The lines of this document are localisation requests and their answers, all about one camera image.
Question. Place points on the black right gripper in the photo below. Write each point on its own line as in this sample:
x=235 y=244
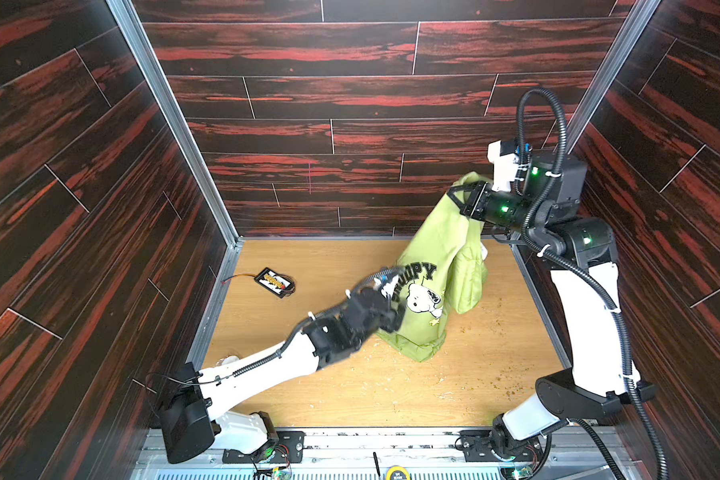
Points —
x=474 y=201

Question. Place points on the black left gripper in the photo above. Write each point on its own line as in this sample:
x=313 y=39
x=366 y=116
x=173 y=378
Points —
x=381 y=306

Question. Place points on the green Snoopy zip jacket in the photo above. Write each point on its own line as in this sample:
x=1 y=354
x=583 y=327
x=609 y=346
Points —
x=443 y=272

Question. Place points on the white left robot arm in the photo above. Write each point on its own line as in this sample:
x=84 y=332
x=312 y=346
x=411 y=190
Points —
x=197 y=414

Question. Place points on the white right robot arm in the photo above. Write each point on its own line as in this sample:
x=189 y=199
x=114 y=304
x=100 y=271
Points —
x=536 y=198

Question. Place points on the yellow tape measure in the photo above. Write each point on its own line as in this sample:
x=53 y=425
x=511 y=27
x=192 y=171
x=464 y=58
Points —
x=397 y=473

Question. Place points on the black battery pack with wires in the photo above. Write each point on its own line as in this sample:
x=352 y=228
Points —
x=280 y=285

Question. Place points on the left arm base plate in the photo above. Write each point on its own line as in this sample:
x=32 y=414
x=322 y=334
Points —
x=286 y=449

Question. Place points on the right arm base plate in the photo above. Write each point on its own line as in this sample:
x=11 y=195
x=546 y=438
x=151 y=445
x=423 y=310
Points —
x=483 y=445

